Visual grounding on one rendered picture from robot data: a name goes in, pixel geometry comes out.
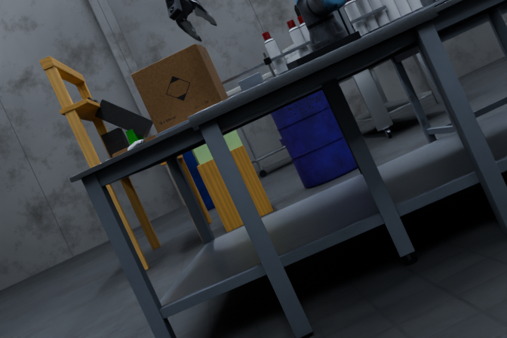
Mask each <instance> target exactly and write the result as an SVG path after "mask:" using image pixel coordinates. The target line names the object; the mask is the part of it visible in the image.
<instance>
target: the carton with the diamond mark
mask: <svg viewBox="0 0 507 338"><path fill-rule="evenodd" d="M131 77H132V79H133V80H134V83H135V85H136V87H137V90H138V91H139V93H140V96H141V98H142V100H143V102H144V104H145V107H146V109H147V111H148V113H149V116H150V118H151V119H152V122H153V124H154V126H155V129H156V130H157V132H158V134H159V133H161V132H162V131H165V130H167V129H169V128H172V127H173V126H175V125H177V124H180V123H182V122H184V121H186V120H188V117H189V116H191V115H194V114H195V113H197V112H200V111H202V110H204V109H206V108H208V107H211V106H213V105H215V104H217V103H220V102H222V101H224V100H227V99H229V97H228V95H227V93H226V90H225V88H224V87H223V84H222V82H221V80H220V77H219V76H218V74H217V71H216V69H215V67H214V65H213V62H212V60H211V58H210V56H209V54H208V52H207V49H206V48H205V47H203V46H202V45H197V44H193V45H191V46H189V47H187V48H185V49H182V50H181V51H178V52H176V53H175V54H172V55H170V56H169V57H166V58H164V59H162V60H159V61H158V62H156V63H153V64H152V65H150V66H147V67H146V68H144V69H141V70H139V71H137V72H135V73H133V74H131Z"/></svg>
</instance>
